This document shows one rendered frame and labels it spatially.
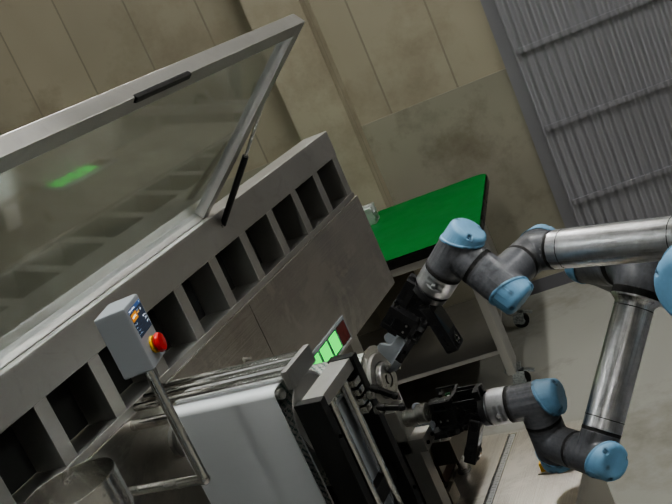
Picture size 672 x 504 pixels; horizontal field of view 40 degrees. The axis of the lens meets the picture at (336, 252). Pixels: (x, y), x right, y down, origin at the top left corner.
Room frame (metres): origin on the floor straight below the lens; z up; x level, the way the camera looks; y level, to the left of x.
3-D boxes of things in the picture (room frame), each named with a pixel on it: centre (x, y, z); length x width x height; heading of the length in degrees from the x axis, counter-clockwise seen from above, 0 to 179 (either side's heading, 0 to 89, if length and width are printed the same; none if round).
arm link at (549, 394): (1.68, -0.24, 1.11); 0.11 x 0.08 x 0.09; 61
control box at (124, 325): (1.29, 0.31, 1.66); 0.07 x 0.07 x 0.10; 80
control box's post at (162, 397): (1.29, 0.32, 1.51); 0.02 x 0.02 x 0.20
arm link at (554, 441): (1.66, -0.25, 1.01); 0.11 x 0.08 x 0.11; 23
